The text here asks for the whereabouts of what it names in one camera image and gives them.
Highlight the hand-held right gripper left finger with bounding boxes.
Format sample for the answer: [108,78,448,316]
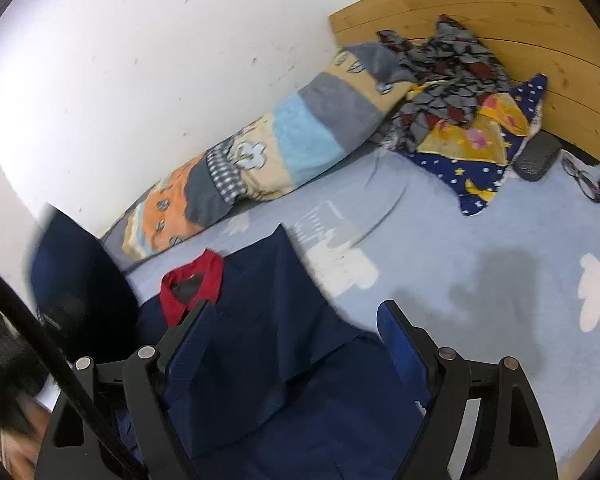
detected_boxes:
[37,300,218,480]

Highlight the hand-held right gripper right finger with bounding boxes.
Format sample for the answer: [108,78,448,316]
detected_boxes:
[376,300,561,480]

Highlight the navy jacket with red collar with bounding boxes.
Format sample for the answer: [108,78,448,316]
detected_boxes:
[30,205,451,480]

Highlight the blue yellow star-print blanket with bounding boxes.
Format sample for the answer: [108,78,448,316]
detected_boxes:
[410,74,548,217]

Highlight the black glasses case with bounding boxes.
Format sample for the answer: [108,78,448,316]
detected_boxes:
[514,131,563,182]

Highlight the patchwork bolster pillow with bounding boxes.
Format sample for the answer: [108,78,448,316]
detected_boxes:
[100,42,416,261]

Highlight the dark-framed eyeglasses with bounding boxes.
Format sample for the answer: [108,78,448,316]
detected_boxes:
[561,154,600,204]

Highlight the grey red leaf-print cloth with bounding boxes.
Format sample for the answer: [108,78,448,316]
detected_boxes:
[375,15,513,153]

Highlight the wooden headboard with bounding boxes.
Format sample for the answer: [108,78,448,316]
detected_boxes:
[328,0,600,166]

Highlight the black cable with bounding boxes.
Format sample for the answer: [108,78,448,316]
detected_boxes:
[0,255,146,480]

